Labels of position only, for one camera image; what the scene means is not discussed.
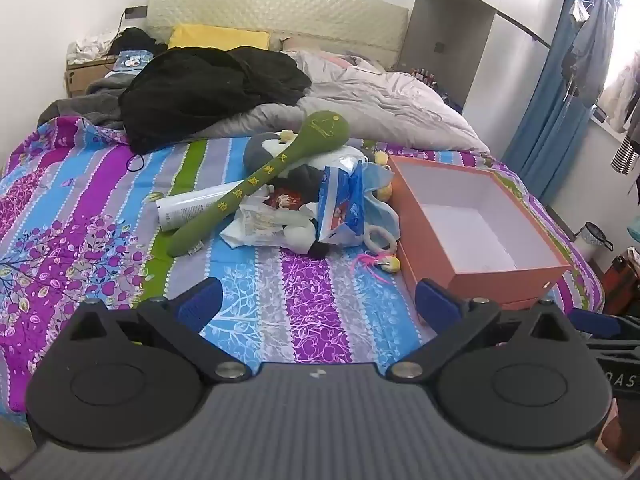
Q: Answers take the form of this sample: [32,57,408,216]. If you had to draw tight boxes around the black cloth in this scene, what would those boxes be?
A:
[112,27,169,56]

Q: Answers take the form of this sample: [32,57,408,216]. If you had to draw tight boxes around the pink cardboard box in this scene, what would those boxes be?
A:
[387,155,572,293]

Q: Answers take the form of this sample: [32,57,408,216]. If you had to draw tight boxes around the row of small bottles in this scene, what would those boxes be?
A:
[407,64,448,92]

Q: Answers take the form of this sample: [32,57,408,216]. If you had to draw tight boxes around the small panda plush toy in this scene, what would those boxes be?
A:
[282,209,346,259]

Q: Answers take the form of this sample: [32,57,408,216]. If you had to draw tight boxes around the grey penguin plush toy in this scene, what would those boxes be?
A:
[243,130,328,197]

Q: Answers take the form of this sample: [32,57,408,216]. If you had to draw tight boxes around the grey built-in cabinet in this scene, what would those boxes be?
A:
[397,0,556,117]

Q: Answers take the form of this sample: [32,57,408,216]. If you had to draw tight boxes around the brown cardboard box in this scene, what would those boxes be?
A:
[64,57,120,99]

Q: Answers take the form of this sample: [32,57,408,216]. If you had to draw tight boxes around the floral striped bedsheet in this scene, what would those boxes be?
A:
[0,115,606,428]

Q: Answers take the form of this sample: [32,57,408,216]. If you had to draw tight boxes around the light grey duvet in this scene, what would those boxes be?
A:
[192,50,491,155]

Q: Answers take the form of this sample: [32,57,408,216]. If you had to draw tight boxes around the blue and white plastic packet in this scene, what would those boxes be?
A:
[314,156,373,247]

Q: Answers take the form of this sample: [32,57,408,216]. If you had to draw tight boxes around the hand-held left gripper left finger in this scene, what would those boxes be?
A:
[67,276,252,385]

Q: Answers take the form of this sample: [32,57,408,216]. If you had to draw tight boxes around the green plush massage stick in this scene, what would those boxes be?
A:
[169,109,351,257]

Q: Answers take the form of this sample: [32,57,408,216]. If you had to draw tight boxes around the white fluffy hair tie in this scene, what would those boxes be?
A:
[362,225,399,254]

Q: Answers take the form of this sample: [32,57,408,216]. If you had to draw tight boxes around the blue cartoon pouch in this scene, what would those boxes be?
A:
[112,50,154,73]

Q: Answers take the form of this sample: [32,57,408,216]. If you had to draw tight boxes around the red suitcase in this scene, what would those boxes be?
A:
[606,249,640,318]

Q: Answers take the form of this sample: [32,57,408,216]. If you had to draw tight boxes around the red foil packet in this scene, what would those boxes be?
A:
[271,186,307,212]

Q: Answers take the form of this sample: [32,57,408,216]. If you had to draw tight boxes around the striped hanging garment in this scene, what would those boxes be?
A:
[611,134,640,177]

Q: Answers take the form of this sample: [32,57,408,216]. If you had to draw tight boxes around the white trash bin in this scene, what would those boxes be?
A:
[572,221,613,262]

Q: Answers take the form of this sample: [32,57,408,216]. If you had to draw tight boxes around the yellow duck with pink feather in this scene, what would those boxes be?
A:
[351,254,401,274]

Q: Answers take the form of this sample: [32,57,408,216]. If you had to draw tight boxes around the white crumpled clothes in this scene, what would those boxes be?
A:
[67,29,122,64]

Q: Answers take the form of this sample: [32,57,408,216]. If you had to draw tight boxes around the pink pillow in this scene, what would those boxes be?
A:
[281,35,362,69]

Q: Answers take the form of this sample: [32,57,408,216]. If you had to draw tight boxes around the white hanging jacket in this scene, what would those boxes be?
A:
[601,54,640,132]

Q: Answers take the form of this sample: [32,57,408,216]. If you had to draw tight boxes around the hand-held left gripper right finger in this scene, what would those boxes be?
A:
[387,279,576,382]

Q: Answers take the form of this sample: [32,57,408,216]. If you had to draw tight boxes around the white tube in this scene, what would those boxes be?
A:
[155,184,241,232]

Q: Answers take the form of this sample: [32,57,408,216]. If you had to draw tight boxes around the blue curtain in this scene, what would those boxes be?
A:
[501,0,608,206]

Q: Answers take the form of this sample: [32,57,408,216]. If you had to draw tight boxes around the dark grey hanging garment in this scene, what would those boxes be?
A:
[560,0,620,107]

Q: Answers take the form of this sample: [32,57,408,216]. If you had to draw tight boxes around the yellow pillow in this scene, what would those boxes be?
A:
[167,24,271,52]

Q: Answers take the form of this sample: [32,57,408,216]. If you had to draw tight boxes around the dark grey blanket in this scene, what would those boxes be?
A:
[37,72,128,132]

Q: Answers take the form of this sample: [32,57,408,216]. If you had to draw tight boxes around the beige padded headboard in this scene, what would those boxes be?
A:
[146,0,410,68]

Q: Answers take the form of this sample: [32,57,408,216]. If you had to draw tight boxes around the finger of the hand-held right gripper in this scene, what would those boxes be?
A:
[569,307,640,356]

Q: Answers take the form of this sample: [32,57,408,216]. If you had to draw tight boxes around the black jacket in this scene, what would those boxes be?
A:
[119,46,313,155]

